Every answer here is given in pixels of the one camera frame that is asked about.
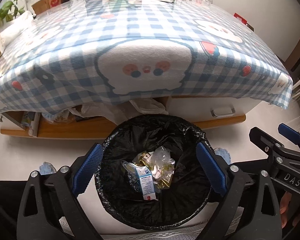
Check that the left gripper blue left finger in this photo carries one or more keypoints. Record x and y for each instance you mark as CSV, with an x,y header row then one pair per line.
x,y
84,168

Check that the brown cardboard boxes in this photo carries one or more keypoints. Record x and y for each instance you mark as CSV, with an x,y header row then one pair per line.
x,y
44,5

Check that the blue checkered cartoon tablecloth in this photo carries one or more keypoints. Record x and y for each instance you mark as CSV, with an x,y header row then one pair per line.
x,y
113,51

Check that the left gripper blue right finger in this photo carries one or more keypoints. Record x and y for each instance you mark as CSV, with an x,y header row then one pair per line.
x,y
214,173

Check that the white plastic bag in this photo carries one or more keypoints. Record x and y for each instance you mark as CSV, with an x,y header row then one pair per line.
x,y
16,27

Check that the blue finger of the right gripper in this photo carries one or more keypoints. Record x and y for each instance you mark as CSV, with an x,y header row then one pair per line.
x,y
289,134
263,141

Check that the large leafy green houseplant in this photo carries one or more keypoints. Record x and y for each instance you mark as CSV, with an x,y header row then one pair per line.
x,y
9,11

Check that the blue shoe cover foot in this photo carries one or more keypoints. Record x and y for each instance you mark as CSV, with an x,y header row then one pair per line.
x,y
224,154

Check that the grey patterned rug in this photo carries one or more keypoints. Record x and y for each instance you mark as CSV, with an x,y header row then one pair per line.
x,y
190,232

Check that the colourful boxes on floor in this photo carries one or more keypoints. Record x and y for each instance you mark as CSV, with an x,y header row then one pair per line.
x,y
244,21

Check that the person's hand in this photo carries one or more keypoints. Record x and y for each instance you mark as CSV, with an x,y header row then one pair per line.
x,y
284,203

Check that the blue white red carton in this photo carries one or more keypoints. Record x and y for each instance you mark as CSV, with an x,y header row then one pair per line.
x,y
146,182

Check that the black lined trash bin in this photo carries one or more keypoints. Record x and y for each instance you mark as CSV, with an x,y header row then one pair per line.
x,y
118,185

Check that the clear plastic bag with wrappers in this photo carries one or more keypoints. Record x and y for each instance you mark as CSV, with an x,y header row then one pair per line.
x,y
161,166

